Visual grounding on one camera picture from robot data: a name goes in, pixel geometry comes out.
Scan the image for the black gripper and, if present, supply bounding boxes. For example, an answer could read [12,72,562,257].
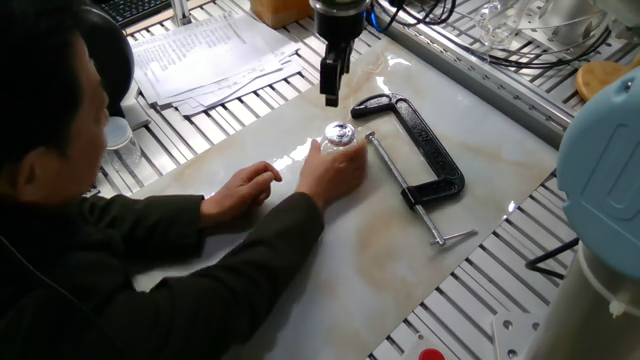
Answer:
[315,9,366,108]

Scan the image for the right forearm in dark sleeve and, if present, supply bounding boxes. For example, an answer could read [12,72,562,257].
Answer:
[149,192,326,360]

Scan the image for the left forearm in dark sleeve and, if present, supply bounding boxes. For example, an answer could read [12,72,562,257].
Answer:
[79,193,206,264]

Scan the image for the person's right hand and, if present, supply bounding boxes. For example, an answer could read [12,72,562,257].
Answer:
[295,139,370,214]

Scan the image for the person's left hand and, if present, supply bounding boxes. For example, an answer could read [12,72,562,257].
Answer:
[199,160,284,226]

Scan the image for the wooden block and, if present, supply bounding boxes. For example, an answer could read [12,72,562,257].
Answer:
[249,0,315,30]

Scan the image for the black C-clamp with steel screw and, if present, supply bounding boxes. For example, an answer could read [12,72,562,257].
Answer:
[349,92,479,248]

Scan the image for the stack of printed papers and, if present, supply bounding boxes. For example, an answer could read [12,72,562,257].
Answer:
[130,10,306,117]

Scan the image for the clear glass flask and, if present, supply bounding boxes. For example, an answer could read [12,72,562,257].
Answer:
[474,0,526,51]

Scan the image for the marble pattern board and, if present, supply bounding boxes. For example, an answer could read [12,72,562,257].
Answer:
[132,37,560,360]

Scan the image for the black computer keyboard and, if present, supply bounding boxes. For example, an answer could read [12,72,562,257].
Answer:
[92,0,174,29]

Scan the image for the round wooden stand base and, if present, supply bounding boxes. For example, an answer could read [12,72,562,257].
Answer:
[574,53,640,103]

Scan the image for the person's head with black hair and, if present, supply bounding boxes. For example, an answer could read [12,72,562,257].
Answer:
[0,0,111,201]

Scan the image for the red emergency stop button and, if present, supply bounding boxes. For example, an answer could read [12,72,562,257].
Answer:
[402,332,449,360]

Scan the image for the white plate with holes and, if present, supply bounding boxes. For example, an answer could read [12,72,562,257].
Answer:
[492,312,547,360]

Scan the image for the person's torso in dark jacket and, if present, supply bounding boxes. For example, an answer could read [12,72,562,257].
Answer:
[0,194,201,360]

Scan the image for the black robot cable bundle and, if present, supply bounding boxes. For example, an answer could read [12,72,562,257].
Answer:
[372,0,459,27]

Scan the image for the aluminium frame rail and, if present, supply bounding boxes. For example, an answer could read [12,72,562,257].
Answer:
[369,0,576,150]

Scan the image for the upright silver metal post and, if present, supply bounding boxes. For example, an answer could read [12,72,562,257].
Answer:
[169,0,194,27]

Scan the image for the black cables on table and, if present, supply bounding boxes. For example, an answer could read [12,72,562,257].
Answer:
[449,27,615,70]

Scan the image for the black ring shaped lamp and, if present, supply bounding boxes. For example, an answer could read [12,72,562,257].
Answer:
[79,4,151,132]

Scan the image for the black cables by robot base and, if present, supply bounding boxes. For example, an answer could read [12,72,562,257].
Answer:
[524,237,581,281]

